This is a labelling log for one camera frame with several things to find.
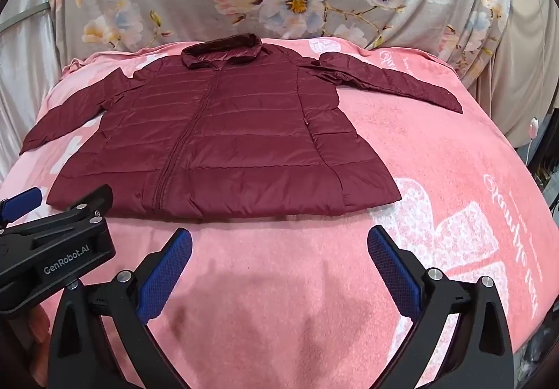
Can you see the person's left hand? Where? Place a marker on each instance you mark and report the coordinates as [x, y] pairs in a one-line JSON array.
[[39, 325]]

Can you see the pink printed blanket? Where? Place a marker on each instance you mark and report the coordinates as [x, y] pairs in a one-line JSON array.
[[284, 284]]

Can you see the dark furniture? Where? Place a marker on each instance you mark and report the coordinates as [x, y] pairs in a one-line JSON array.
[[548, 162]]

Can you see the grey metal rail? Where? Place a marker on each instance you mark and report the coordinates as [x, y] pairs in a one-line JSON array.
[[26, 15]]

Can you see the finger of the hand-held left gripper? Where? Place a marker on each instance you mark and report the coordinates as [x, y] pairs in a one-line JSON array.
[[24, 199], [94, 199]]

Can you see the small pink white device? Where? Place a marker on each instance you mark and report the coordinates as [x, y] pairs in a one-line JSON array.
[[533, 126]]

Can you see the white satin curtain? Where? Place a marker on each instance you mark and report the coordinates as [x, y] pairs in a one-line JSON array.
[[26, 79]]

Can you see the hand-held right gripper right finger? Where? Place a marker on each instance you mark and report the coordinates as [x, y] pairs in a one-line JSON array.
[[393, 271]]

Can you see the beige curtain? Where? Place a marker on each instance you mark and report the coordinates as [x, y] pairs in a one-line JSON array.
[[519, 65]]

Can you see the maroon puffer jacket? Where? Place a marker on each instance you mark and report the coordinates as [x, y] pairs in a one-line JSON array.
[[218, 131]]

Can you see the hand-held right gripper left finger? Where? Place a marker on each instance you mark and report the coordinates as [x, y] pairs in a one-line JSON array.
[[168, 271]]

